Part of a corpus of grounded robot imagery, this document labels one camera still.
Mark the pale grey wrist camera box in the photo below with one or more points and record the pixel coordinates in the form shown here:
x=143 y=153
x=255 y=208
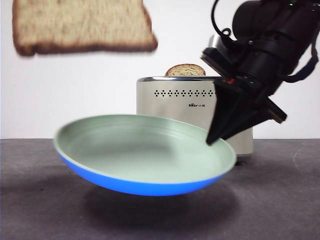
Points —
x=216 y=42

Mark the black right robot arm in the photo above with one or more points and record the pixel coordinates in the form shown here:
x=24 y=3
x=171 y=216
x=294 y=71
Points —
x=275 y=37

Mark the round-topped bread slice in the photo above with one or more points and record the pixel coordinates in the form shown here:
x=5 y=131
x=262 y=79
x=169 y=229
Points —
x=185 y=70

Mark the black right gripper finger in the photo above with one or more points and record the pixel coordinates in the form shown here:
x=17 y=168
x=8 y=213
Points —
x=222 y=110
x=246 y=112

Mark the cream toaster with dotted vents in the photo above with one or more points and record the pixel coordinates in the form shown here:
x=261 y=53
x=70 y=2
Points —
x=175 y=105

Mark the pale green round plate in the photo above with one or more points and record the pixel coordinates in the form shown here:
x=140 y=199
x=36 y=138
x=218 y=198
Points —
x=140 y=157

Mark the brown-crusted square bread slice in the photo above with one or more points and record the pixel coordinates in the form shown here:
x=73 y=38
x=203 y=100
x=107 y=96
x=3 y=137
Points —
x=80 y=27

